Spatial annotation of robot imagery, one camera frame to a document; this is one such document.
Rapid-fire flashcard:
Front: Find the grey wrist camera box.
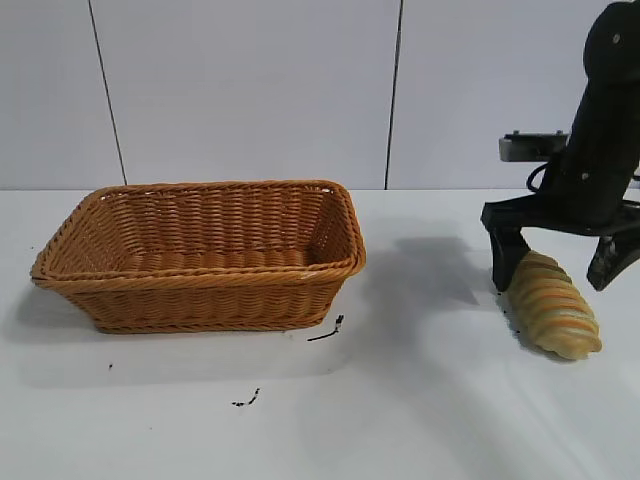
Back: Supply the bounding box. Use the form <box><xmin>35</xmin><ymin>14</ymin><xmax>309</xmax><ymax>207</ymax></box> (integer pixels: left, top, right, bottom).
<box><xmin>498</xmin><ymin>130</ymin><xmax>571</xmax><ymax>164</ymax></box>

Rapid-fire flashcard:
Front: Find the brown woven wicker basket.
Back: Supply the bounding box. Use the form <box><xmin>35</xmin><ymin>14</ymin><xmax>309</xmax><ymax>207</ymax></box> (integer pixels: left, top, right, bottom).
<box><xmin>29</xmin><ymin>178</ymin><xmax>367</xmax><ymax>335</ymax></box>

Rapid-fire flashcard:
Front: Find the long striped bread loaf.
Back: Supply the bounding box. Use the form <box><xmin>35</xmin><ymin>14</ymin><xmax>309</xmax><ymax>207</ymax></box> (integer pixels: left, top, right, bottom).
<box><xmin>502</xmin><ymin>251</ymin><xmax>603</xmax><ymax>360</ymax></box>

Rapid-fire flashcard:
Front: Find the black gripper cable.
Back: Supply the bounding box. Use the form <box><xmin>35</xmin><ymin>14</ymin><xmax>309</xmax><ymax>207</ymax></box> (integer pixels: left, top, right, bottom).
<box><xmin>524</xmin><ymin>164</ymin><xmax>551</xmax><ymax>194</ymax></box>

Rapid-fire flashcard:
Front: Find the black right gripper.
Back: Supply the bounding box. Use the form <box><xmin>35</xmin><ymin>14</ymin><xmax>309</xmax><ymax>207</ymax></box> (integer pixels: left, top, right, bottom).
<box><xmin>480</xmin><ymin>79</ymin><xmax>640</xmax><ymax>293</ymax></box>

